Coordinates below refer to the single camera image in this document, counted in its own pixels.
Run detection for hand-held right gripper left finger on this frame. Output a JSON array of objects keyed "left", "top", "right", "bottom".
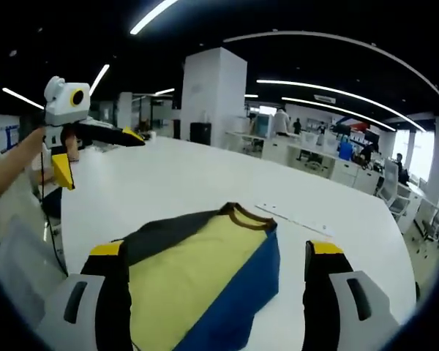
[{"left": 40, "top": 241, "right": 132, "bottom": 351}]

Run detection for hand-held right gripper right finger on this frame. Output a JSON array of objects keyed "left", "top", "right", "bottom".
[{"left": 302, "top": 239, "right": 403, "bottom": 351}]

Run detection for yellow garment grey blue sleeves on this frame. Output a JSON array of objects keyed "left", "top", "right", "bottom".
[{"left": 111, "top": 202, "right": 281, "bottom": 351}]

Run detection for person's left hand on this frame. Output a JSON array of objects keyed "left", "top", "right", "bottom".
[{"left": 28, "top": 126, "right": 47, "bottom": 147}]

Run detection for straight ceiling light tube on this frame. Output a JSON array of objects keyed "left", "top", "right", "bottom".
[
  {"left": 1, "top": 86, "right": 45, "bottom": 110},
  {"left": 89, "top": 64, "right": 110, "bottom": 97},
  {"left": 130, "top": 0, "right": 180, "bottom": 36}
]

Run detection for black cabinet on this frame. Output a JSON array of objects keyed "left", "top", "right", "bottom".
[{"left": 190, "top": 122, "right": 212, "bottom": 146}]

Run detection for white square pillar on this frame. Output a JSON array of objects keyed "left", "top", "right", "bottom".
[{"left": 181, "top": 47, "right": 248, "bottom": 147}]

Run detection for row of white office chairs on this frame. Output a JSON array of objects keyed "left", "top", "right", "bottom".
[{"left": 376, "top": 159, "right": 439, "bottom": 249}]

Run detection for blue storage bin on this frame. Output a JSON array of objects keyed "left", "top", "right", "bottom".
[{"left": 338, "top": 142, "right": 354, "bottom": 162}]

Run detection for row of white cabinets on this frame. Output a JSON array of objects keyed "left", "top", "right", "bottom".
[{"left": 225, "top": 129, "right": 385, "bottom": 197}]

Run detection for light blue machine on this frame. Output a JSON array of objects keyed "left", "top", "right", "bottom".
[{"left": 254, "top": 113, "right": 274, "bottom": 137}]

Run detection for long curved ceiling light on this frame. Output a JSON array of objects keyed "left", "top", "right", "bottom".
[
  {"left": 281, "top": 97, "right": 397, "bottom": 132},
  {"left": 256, "top": 78, "right": 428, "bottom": 132}
]

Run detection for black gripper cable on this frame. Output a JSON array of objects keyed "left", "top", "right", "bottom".
[{"left": 40, "top": 140, "right": 70, "bottom": 277}]

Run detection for blue white wall board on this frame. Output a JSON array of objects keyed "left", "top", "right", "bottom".
[{"left": 1, "top": 123, "right": 22, "bottom": 154}]

